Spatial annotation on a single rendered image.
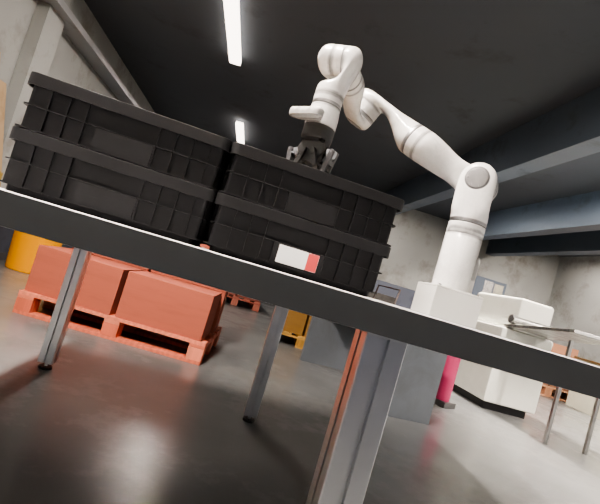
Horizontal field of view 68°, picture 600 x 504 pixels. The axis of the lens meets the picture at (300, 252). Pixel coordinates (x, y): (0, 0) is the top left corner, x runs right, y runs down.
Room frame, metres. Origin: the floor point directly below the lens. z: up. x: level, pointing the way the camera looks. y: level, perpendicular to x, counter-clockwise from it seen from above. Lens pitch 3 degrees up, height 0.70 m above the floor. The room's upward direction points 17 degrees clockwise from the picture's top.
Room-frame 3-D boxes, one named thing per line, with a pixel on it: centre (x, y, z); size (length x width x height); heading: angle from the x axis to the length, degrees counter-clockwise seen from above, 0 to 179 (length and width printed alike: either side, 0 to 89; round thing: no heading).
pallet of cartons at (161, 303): (3.12, 0.99, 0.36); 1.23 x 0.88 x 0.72; 97
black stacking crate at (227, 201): (1.08, 0.03, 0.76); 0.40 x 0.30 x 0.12; 101
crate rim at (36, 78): (1.01, 0.42, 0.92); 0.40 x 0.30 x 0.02; 101
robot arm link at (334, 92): (1.03, 0.03, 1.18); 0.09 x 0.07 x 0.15; 71
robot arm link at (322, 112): (1.01, 0.05, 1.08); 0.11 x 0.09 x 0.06; 142
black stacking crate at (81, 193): (1.01, 0.42, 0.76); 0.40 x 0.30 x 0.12; 101
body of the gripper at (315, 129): (1.03, 0.04, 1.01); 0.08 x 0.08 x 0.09
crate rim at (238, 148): (1.08, 0.03, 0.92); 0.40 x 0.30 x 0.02; 101
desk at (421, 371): (3.46, -0.70, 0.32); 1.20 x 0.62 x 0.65; 17
